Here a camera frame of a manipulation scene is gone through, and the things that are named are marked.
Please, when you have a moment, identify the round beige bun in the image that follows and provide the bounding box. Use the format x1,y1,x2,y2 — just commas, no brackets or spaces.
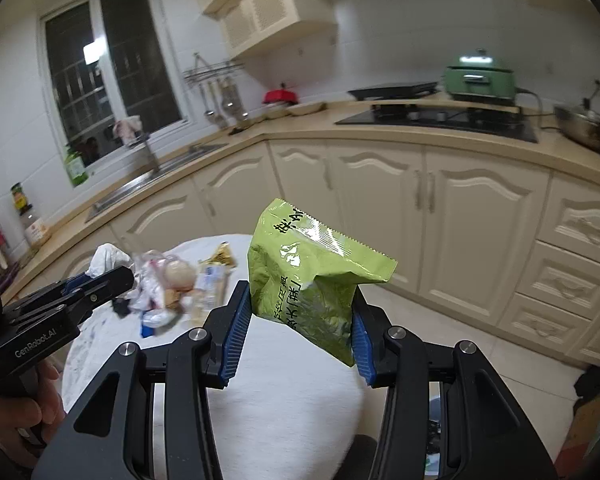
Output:
162,260,197,291

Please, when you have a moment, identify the black power cable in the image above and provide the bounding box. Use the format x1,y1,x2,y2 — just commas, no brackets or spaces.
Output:
517,87,561,131

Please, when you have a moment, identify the white plastic bag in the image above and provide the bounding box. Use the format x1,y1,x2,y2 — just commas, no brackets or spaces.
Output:
89,243,131,277

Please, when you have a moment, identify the pink rag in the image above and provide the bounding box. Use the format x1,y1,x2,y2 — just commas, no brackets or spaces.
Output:
112,116,145,146

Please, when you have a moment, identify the metal faucet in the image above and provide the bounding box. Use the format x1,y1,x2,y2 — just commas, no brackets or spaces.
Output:
130,132,161,174

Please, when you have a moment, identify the green detergent bottle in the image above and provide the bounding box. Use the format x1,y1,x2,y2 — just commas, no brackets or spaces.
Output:
64,145,89,189

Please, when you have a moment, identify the shallow cream dish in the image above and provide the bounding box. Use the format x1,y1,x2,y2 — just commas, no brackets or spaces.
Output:
286,101,327,117

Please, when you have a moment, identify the green snack packet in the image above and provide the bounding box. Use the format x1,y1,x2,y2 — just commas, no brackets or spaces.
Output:
247,198,398,367

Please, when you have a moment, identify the person's left hand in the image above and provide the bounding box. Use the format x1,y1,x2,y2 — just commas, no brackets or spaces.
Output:
0,362,65,467

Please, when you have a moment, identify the clear plastic bag orange print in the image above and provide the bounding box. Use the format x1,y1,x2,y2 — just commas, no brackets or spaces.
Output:
130,250,199,311

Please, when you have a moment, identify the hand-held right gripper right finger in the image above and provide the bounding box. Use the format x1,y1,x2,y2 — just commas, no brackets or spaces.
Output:
350,287,558,480

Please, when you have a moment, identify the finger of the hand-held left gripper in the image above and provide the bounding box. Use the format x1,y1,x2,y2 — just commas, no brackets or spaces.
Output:
45,272,96,299
5,266,135,333

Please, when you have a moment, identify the small yellow label bottle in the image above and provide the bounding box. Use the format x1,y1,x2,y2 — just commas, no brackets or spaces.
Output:
10,182,34,214

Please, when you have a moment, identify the stainless steel pot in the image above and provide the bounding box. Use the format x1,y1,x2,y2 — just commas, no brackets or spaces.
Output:
554,102,600,155

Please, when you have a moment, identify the clear cracker packet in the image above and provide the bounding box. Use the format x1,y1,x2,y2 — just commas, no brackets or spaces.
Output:
190,262,231,324

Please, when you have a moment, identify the white towel table cover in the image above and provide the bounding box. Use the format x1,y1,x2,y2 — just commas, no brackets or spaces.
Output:
60,234,388,480

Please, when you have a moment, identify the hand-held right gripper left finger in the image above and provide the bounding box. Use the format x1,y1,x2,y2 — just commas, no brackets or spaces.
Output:
30,280,253,480

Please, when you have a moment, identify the large metal ladle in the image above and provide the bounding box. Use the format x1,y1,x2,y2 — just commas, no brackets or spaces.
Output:
232,85,254,129

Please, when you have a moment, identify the red pot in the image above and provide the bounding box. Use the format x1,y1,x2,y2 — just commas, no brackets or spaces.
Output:
262,89,300,107

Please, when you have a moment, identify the metal wall utensil rack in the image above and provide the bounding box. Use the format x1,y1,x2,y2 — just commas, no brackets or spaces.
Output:
182,52,246,86

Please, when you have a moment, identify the cream lattice door cabinet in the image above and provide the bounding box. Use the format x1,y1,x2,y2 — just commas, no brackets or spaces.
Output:
219,0,339,59

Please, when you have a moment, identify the green electric cooker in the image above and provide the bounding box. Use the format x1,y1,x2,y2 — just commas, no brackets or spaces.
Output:
441,49,521,106

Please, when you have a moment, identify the black induction cooker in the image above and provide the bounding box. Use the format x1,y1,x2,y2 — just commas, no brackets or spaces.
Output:
347,82,439,104

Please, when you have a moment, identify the stainless steel sink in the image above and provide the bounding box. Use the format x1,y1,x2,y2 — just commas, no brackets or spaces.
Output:
85,142,229,224

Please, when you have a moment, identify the white framed window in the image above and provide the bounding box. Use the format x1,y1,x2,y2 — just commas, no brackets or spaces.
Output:
39,0,191,159

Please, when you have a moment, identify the gold foil wrapper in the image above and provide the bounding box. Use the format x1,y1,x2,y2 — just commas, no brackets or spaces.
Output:
200,242,237,269

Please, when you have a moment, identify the metal skimmer spoon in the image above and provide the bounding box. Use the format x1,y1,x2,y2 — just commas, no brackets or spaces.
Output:
222,80,241,116

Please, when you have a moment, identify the metal spatula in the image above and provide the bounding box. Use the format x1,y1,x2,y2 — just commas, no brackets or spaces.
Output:
210,85,229,129

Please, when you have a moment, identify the black glass gas stove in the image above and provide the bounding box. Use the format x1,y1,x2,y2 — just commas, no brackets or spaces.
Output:
335,105,539,144

